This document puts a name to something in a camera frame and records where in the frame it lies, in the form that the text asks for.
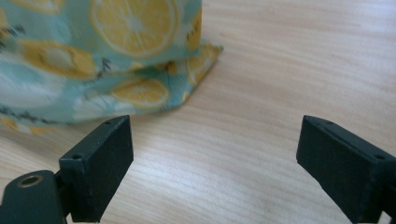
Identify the lemon print fabric bag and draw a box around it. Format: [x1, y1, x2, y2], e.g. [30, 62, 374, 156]
[0, 0, 224, 135]

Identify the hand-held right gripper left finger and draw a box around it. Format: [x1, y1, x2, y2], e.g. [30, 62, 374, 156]
[58, 115, 134, 223]

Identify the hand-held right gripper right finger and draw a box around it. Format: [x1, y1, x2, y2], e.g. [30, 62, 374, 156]
[295, 115, 396, 224]

